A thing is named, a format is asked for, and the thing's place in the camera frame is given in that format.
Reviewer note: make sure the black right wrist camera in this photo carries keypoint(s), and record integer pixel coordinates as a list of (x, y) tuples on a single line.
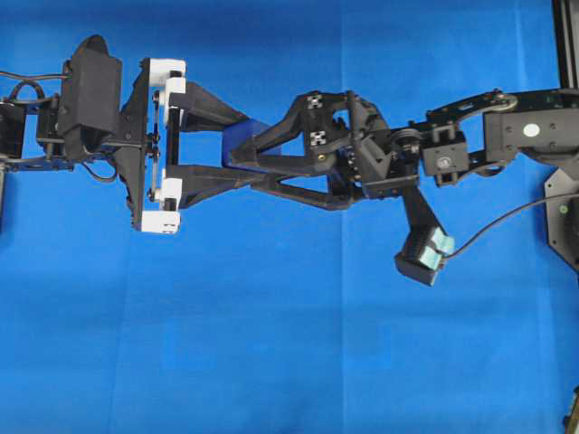
[(427, 243)]

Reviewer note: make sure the blue block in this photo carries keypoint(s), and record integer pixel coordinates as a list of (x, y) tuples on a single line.
[(247, 138)]

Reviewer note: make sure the black aluminium frame rail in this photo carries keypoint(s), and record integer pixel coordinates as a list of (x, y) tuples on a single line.
[(565, 18)]

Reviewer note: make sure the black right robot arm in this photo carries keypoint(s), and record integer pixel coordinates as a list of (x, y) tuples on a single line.
[(480, 135)]

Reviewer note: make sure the blue table mat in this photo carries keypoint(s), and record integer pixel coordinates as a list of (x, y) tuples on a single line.
[(262, 315)]

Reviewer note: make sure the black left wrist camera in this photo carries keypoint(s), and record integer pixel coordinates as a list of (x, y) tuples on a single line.
[(89, 104)]

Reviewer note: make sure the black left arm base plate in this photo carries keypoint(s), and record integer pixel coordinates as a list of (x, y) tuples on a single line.
[(2, 193)]

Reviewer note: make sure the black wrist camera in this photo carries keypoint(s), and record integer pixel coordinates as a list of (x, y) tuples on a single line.
[(427, 243), (89, 104)]

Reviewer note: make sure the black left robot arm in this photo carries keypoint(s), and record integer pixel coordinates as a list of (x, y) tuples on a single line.
[(30, 142)]

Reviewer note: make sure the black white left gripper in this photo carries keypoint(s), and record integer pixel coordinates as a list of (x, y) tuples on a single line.
[(158, 93)]

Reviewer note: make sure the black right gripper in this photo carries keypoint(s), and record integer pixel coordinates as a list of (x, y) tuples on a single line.
[(345, 139)]

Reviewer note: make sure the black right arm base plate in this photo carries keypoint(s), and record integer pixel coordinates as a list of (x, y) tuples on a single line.
[(562, 217)]

